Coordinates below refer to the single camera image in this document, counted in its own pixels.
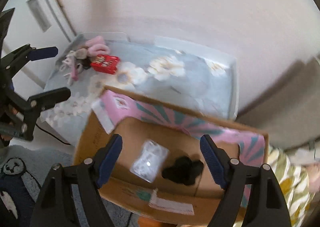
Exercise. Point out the pink hair clip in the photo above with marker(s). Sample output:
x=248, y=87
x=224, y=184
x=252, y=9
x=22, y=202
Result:
x=74, y=68

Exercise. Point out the pink fluffy scrunchie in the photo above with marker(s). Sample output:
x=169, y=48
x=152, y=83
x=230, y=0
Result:
x=96, y=46

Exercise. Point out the black cloth item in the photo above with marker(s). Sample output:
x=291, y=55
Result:
x=184, y=171

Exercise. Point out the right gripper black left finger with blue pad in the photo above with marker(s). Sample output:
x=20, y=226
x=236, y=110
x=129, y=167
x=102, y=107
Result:
x=55, y=205

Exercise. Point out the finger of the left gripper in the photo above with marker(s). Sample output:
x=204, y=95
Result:
x=37, y=53
x=39, y=103

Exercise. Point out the red milk carton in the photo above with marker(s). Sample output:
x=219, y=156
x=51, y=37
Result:
x=105, y=63

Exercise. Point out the yellow floral bedding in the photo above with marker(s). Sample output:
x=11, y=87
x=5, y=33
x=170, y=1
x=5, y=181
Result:
x=297, y=172

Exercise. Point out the clear plastic packet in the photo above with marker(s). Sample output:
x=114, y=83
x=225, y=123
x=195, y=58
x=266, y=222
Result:
x=150, y=161

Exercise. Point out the grey panda rug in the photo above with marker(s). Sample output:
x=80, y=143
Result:
x=23, y=172

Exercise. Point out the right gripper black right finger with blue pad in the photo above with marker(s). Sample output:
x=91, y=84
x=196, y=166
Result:
x=266, y=205

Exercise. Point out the pink brown cardboard box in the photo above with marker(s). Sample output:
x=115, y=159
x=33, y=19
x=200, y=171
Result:
x=138, y=119

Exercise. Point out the light blue floral cloth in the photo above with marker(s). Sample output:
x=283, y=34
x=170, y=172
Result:
x=173, y=71

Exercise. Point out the grey bed frame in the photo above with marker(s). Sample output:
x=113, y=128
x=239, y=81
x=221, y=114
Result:
x=291, y=115

